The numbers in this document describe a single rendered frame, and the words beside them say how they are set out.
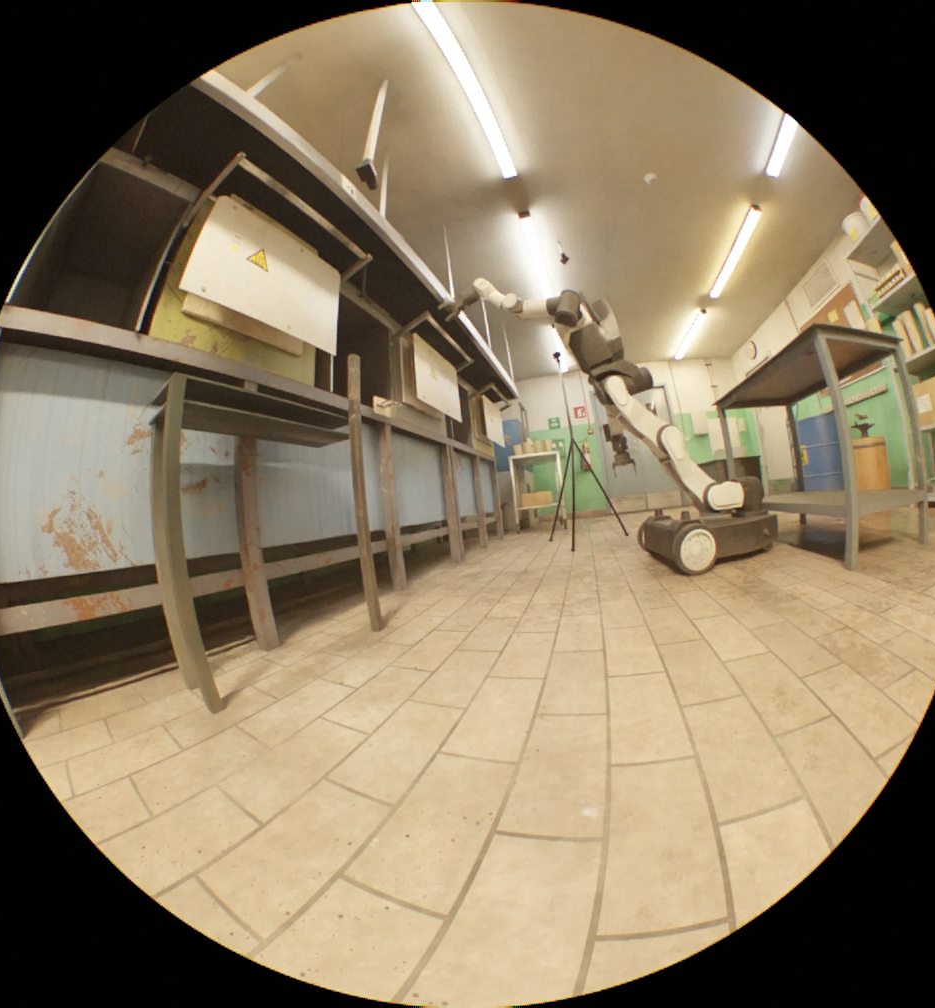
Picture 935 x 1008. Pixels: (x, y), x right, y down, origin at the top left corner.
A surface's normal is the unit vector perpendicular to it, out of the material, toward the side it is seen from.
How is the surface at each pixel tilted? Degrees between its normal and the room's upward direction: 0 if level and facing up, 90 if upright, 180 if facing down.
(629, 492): 90
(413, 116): 180
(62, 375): 90
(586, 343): 104
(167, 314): 90
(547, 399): 90
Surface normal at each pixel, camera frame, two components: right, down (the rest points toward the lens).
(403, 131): 0.11, 0.99
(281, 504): 0.93, -0.11
